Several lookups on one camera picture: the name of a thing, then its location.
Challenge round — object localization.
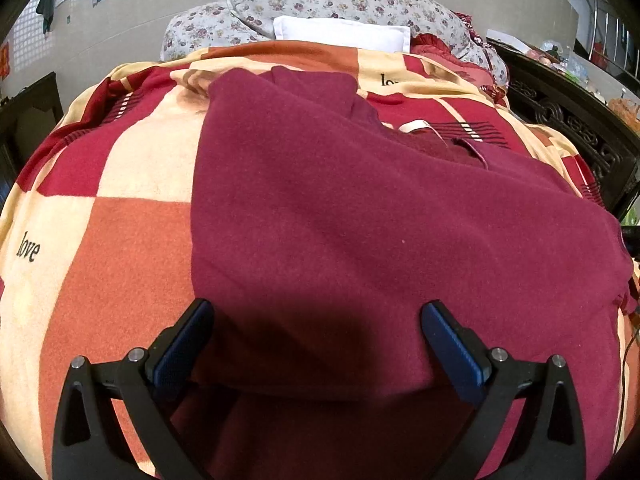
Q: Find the carved dark wooden sideboard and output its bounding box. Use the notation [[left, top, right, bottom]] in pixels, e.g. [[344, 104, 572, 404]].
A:
[[487, 37, 640, 216]]

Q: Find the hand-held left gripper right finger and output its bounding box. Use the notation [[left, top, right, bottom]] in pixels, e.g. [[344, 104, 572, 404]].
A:
[[420, 300, 587, 480]]

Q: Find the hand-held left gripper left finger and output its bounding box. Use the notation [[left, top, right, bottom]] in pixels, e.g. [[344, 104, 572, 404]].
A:
[[51, 298, 216, 480]]

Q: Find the checked printed blanket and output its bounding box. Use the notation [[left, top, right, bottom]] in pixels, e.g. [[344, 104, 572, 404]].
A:
[[0, 40, 640, 480]]

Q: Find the red ruffled pillow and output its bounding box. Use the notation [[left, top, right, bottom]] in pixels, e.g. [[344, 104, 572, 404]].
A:
[[411, 32, 496, 96]]

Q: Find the dark green hanging cloth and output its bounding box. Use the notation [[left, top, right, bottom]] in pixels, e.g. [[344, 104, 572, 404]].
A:
[[35, 0, 56, 33]]

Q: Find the maroon sweater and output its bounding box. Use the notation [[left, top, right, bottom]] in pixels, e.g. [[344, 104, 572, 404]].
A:
[[170, 66, 638, 480]]

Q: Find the dark wooden cabinet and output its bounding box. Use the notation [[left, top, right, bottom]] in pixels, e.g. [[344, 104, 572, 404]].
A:
[[0, 72, 66, 186]]

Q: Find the orange plastic bag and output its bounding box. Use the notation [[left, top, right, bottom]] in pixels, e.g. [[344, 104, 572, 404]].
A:
[[607, 97, 640, 133]]

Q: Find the white pillow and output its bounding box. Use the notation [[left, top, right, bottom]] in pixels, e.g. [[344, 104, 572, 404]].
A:
[[273, 15, 412, 53]]

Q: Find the metal stair railing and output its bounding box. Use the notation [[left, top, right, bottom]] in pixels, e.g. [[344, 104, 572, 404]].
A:
[[582, 0, 640, 76]]

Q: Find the white paper sheet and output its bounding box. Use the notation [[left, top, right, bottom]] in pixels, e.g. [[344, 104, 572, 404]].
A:
[[487, 30, 531, 53]]

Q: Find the clear plastic bag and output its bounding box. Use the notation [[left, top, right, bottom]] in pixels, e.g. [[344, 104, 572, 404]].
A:
[[540, 40, 586, 78]]

